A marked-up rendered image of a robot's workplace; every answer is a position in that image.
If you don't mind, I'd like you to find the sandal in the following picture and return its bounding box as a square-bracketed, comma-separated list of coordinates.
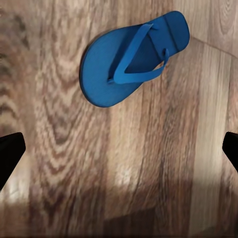
[80, 10, 190, 108]

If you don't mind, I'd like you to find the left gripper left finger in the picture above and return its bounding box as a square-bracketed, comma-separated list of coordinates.
[0, 132, 26, 191]

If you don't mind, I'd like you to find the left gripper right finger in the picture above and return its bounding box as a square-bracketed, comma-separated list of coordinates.
[222, 132, 238, 171]

